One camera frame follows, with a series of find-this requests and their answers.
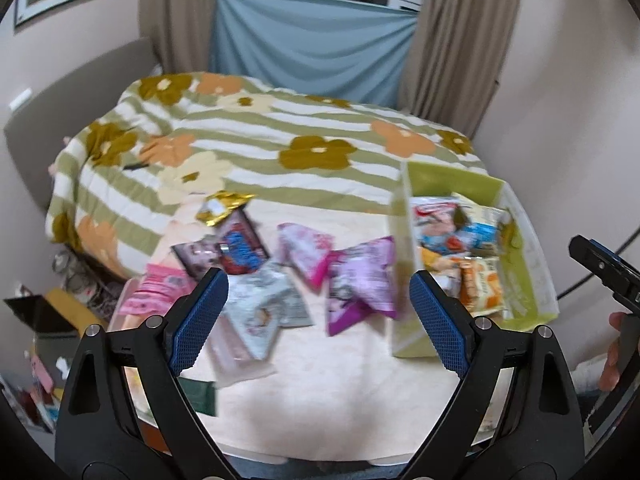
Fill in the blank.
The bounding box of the cream blue snack bag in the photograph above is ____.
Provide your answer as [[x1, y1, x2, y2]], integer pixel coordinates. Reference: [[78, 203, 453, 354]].
[[452, 193, 512, 257]]

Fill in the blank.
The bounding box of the shrimp flakes snack bag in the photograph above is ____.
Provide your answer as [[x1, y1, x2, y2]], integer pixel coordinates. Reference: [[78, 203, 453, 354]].
[[410, 196, 468, 255]]

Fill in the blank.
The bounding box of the grey rice roll bag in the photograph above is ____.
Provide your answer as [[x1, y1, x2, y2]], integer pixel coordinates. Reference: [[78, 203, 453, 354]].
[[222, 260, 314, 361]]

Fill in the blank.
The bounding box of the right human hand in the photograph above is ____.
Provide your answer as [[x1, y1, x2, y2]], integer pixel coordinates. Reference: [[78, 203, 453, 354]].
[[598, 312, 627, 392]]

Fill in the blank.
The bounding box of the green cardboard box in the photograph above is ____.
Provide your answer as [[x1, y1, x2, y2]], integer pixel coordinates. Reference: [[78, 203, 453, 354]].
[[387, 162, 559, 359]]

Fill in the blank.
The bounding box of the dark green packet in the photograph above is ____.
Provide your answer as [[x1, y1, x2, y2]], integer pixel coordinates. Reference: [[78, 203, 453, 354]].
[[178, 377, 217, 417]]

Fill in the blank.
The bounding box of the cream cake snack bag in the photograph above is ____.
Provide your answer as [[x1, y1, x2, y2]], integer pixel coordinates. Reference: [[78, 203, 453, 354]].
[[459, 257, 506, 316]]

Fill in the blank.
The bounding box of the translucent white plastic packet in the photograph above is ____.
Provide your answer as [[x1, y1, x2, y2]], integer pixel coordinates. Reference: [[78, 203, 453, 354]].
[[208, 325, 277, 389]]

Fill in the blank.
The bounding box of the pink striped snack bag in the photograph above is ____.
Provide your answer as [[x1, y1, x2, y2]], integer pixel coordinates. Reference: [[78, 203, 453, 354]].
[[119, 264, 195, 316]]

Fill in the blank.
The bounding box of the red yellow chips bag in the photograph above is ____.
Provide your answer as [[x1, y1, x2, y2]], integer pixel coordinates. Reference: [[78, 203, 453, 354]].
[[420, 247, 469, 298]]

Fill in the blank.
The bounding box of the dark anime snack bag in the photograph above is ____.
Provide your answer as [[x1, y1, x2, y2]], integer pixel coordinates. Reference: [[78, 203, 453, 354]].
[[171, 209, 270, 281]]

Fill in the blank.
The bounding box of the gold foil snack packet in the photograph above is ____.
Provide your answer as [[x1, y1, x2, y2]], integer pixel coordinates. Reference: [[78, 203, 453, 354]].
[[195, 190, 255, 226]]

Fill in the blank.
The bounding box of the pink purple snack bag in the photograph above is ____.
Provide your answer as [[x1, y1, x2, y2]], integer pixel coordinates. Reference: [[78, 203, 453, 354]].
[[274, 222, 334, 290]]

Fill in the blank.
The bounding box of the floral striped blanket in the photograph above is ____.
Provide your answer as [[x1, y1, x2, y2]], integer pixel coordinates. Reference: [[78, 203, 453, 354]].
[[44, 73, 484, 278]]

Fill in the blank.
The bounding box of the grey bed headboard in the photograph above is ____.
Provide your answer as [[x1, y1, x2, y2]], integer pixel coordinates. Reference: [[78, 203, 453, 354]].
[[4, 38, 160, 211]]

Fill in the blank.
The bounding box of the beige right curtain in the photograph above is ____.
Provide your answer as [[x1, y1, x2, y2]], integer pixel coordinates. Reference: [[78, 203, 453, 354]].
[[398, 0, 521, 138]]

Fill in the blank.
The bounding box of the beige curtain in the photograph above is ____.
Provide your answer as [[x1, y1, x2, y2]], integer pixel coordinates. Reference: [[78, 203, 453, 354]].
[[398, 0, 521, 138], [139, 0, 216, 73]]

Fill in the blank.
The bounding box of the blue cloth drape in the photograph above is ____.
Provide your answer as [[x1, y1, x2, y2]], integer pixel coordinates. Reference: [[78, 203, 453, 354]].
[[209, 0, 418, 107]]

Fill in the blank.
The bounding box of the beige left curtain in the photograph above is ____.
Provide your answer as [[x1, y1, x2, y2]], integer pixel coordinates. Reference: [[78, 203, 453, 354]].
[[139, 0, 216, 73]]

